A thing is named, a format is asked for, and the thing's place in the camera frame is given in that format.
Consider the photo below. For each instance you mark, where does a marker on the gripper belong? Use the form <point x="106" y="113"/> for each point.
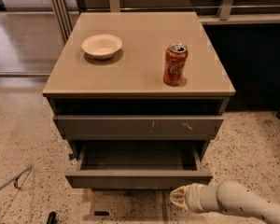
<point x="194" y="197"/>

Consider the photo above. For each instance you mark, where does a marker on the grey drawer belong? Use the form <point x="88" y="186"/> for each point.
<point x="75" y="127"/>
<point x="138" y="165"/>

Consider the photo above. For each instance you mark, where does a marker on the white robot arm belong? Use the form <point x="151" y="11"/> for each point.
<point x="227" y="198"/>

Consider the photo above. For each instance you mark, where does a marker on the grey drawer cabinet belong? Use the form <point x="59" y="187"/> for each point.
<point x="131" y="82"/>

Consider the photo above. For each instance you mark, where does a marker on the grey top drawer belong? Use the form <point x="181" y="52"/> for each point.
<point x="75" y="127"/>

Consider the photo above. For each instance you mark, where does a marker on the black caster wheel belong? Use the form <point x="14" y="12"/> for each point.
<point x="52" y="218"/>

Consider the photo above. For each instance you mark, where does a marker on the orange soda can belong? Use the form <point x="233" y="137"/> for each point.
<point x="175" y="60"/>

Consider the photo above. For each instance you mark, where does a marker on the grey metal rod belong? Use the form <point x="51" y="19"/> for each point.
<point x="14" y="180"/>

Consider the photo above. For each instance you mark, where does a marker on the white paper bowl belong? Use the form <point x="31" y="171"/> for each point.
<point x="102" y="47"/>

